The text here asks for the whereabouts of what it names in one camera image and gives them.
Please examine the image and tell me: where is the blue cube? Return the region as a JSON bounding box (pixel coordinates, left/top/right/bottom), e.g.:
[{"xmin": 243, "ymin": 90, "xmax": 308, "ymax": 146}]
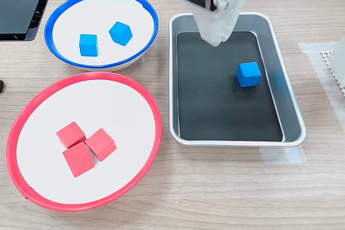
[
  {"xmin": 108, "ymin": 21, "xmax": 134, "ymax": 47},
  {"xmin": 236, "ymin": 61, "xmax": 263, "ymax": 88},
  {"xmin": 79, "ymin": 33, "xmax": 99, "ymax": 57}
]

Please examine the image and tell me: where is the red cube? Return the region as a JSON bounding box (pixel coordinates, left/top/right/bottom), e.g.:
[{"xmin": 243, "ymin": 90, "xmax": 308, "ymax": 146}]
[
  {"xmin": 62, "ymin": 142, "xmax": 95, "ymax": 178},
  {"xmin": 84, "ymin": 128, "xmax": 118, "ymax": 162},
  {"xmin": 56, "ymin": 121, "xmax": 87, "ymax": 149}
]

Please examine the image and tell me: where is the black tray mat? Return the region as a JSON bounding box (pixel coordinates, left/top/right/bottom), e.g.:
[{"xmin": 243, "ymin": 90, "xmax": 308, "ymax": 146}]
[{"xmin": 175, "ymin": 30, "xmax": 284, "ymax": 142}]

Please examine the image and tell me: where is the steel tray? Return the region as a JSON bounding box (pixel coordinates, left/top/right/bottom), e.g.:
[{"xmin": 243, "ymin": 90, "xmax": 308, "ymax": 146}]
[{"xmin": 169, "ymin": 11, "xmax": 307, "ymax": 148}]

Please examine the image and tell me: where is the pale perforated plate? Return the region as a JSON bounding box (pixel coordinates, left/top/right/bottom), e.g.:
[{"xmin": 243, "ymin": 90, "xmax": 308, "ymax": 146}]
[{"xmin": 320, "ymin": 49, "xmax": 345, "ymax": 97}]

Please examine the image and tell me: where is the red-rimmed white plate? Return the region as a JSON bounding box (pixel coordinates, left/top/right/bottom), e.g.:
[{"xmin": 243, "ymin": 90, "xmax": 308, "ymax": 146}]
[{"xmin": 5, "ymin": 71, "xmax": 163, "ymax": 213}]

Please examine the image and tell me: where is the blue-rimmed white plate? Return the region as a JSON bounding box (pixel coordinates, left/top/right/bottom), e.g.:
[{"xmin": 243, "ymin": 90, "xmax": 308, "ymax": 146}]
[{"xmin": 44, "ymin": 0, "xmax": 160, "ymax": 72}]

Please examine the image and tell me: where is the clear tape strip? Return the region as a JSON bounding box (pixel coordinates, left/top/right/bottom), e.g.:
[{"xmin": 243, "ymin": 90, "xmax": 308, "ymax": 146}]
[{"xmin": 259, "ymin": 145, "xmax": 307, "ymax": 164}]

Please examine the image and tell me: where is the black electronic device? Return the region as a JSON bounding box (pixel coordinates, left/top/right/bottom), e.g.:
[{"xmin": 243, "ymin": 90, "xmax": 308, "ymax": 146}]
[{"xmin": 0, "ymin": 0, "xmax": 59, "ymax": 42}]

